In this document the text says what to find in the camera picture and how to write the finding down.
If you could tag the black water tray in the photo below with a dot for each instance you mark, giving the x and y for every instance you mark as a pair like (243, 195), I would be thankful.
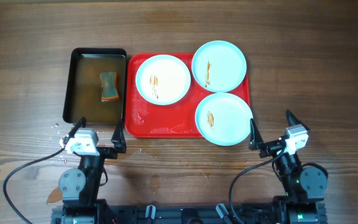
(85, 88)

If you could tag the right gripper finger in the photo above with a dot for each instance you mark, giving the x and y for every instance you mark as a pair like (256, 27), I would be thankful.
(256, 141)
(293, 120)

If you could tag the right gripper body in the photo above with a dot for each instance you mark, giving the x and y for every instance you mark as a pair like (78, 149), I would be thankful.
(271, 148)

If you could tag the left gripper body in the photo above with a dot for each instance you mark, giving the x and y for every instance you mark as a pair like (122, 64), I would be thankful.
(107, 153)

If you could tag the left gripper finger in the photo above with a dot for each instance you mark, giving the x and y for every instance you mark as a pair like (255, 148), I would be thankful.
(77, 126)
(118, 138)

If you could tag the light blue plate bottom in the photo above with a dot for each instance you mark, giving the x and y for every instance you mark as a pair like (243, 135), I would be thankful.
(223, 119)

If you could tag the light blue plate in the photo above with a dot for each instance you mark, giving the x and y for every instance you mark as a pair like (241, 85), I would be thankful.
(163, 79)
(223, 119)
(219, 66)

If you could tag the light blue plate top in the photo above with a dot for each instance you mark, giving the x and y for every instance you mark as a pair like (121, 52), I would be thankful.
(219, 66)

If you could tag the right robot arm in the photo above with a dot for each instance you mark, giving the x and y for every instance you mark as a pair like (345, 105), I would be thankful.
(304, 184)

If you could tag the green orange sponge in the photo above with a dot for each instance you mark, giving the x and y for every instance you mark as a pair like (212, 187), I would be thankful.
(109, 86)

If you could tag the red plastic tray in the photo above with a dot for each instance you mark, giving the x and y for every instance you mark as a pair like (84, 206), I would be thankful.
(146, 120)

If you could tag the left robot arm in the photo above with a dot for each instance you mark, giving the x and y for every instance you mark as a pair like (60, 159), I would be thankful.
(80, 186)

